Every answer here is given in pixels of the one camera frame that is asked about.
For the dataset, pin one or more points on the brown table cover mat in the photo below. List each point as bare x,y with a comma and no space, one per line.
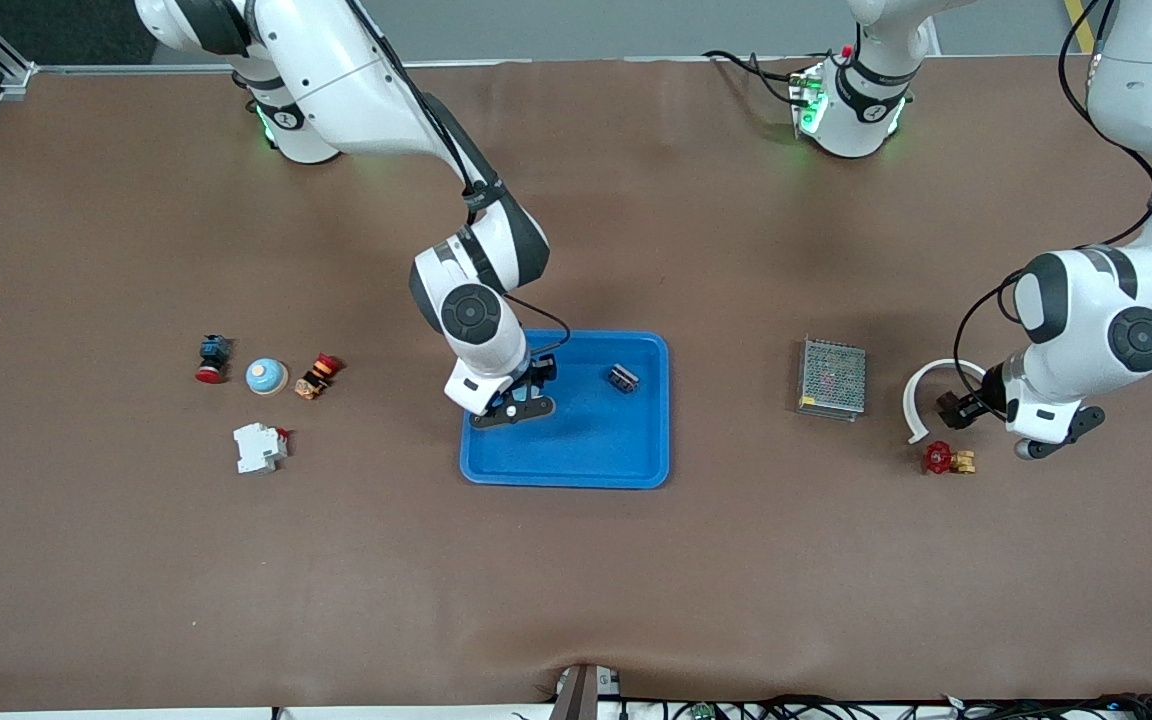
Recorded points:
576,580

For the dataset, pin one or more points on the brown electrolytic capacitor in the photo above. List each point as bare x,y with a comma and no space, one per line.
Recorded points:
948,403

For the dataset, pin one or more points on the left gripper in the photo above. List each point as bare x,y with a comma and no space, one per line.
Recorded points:
982,402

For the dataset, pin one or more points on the white curved plastic bracket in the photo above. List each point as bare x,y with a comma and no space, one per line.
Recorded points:
946,364

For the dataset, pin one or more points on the small purple electrolytic capacitor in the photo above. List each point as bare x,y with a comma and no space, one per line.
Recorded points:
624,378

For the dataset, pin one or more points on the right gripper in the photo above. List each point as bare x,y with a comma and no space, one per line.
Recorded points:
539,371

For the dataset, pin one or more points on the small green circuit board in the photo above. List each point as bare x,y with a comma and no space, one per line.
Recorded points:
701,711

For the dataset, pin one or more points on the metal mesh power supply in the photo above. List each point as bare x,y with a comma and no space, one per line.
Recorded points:
833,380

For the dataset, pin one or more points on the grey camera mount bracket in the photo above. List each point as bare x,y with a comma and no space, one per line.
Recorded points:
581,695

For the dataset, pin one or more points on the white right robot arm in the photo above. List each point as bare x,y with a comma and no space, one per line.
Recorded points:
336,90

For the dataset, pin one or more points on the red emergency stop push button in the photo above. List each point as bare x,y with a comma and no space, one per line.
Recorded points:
213,352

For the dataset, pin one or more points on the white circuit breaker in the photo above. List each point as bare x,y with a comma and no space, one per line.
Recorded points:
256,450

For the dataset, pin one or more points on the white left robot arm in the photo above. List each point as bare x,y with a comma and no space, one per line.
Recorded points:
1066,300

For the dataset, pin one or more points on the red orange selector switch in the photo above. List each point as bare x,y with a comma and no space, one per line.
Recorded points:
316,378

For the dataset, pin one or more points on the blue plastic tray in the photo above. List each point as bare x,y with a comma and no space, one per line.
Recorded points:
586,460

